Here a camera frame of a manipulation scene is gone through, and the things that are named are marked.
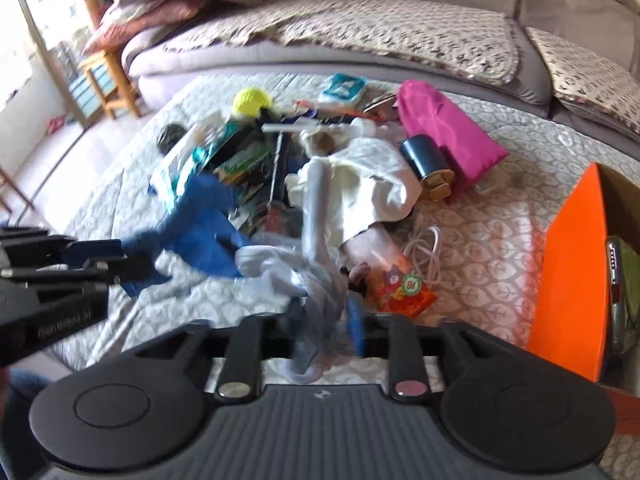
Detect teal white packet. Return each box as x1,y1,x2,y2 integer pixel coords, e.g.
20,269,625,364
147,120,241,201

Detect clear plastic bag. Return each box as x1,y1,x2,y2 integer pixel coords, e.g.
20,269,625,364
235,232,351,381

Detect black round object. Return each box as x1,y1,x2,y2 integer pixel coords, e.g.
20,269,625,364
155,124,188,156

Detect orange snack packet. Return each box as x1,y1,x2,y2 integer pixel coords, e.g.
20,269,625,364
372,257,438,318

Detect white plastic bag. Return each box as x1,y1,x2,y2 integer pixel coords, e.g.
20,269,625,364
300,137,423,246

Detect pink folded blanket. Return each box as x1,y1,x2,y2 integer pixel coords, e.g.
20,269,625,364
82,0,208,53

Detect white plastic stick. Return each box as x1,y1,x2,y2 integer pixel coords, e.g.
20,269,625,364
261,117,321,136

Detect white cable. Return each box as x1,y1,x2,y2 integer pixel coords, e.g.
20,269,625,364
400,225,443,286

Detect patterned cushion cover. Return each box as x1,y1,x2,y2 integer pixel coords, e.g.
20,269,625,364
525,27,640,128
165,0,521,86

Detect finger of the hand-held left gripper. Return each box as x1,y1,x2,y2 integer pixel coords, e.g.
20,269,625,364
0,255,156,293
0,227,123,267

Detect white plastic tube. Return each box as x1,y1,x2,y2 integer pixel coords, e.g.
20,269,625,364
300,157,333,266

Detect yellow ball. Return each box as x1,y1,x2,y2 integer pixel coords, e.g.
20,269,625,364
232,88,273,116

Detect wooden stool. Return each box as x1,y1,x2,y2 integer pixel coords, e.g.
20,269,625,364
77,50,143,120

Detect dark blue cylinder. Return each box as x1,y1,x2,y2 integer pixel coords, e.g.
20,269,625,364
399,135,457,202

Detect green packet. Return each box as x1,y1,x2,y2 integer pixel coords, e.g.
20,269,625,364
212,140,271,186

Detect orange cardboard box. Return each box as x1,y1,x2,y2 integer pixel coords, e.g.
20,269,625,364
527,162,640,411

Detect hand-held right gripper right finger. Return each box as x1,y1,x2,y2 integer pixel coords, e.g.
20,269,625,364
346,295,507,404

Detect teal tissue pack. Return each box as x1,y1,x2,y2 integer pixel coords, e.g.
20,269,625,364
320,74,368,103

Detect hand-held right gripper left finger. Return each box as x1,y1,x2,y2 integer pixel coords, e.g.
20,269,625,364
145,302,306,406

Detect pink cloth bag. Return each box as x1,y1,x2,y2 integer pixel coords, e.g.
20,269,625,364
397,80,506,196

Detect blue cloth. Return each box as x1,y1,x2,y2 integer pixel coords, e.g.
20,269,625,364
122,172,246,298

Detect quilted leaf-print blanket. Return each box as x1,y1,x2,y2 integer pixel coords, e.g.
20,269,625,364
47,72,640,386

